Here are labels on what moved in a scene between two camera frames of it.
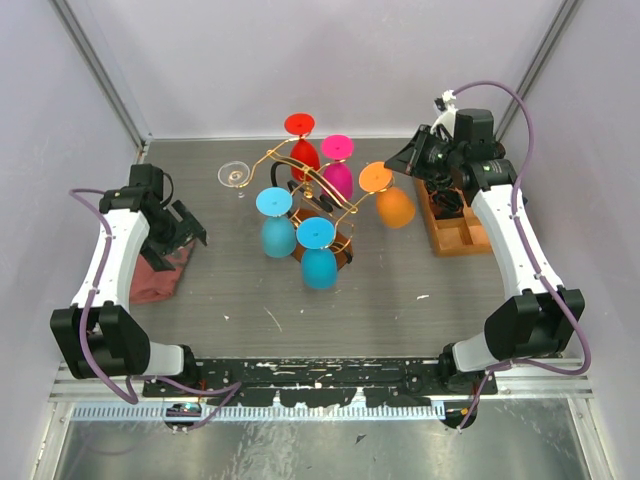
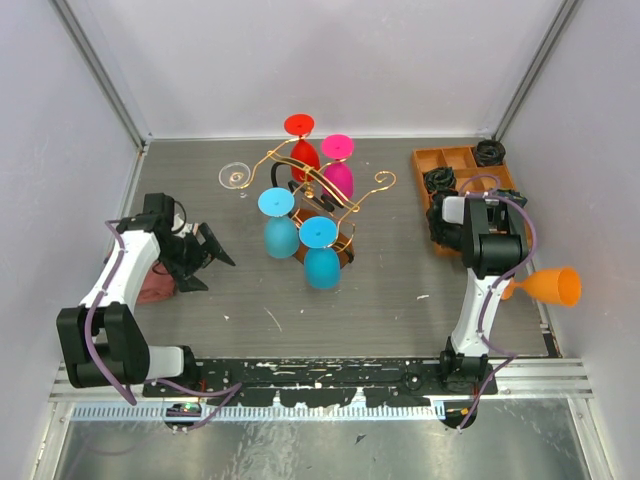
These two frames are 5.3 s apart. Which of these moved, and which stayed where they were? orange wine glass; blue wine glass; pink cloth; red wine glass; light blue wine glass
Moved: orange wine glass
Stayed: light blue wine glass; blue wine glass; red wine glass; pink cloth
